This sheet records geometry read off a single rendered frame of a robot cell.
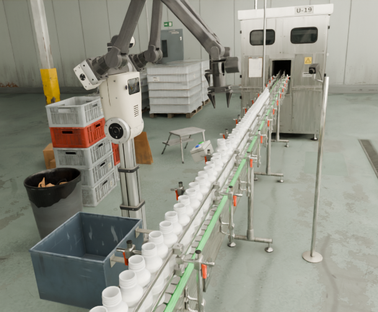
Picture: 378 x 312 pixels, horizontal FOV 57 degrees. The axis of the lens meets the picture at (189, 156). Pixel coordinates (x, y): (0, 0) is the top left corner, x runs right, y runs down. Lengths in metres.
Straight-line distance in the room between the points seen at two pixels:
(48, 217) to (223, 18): 9.65
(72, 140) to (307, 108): 3.81
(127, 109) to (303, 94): 4.34
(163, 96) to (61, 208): 5.52
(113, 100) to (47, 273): 0.97
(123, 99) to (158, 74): 6.15
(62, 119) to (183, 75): 4.58
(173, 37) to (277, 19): 6.62
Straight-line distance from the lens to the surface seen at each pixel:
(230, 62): 1.56
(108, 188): 4.19
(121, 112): 1.97
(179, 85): 7.95
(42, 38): 11.42
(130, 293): 0.82
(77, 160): 3.79
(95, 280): 1.33
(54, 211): 2.98
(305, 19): 5.91
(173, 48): 12.12
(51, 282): 1.46
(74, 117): 3.67
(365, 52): 11.55
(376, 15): 11.57
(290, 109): 6.01
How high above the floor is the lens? 1.64
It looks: 18 degrees down
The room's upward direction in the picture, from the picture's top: 3 degrees counter-clockwise
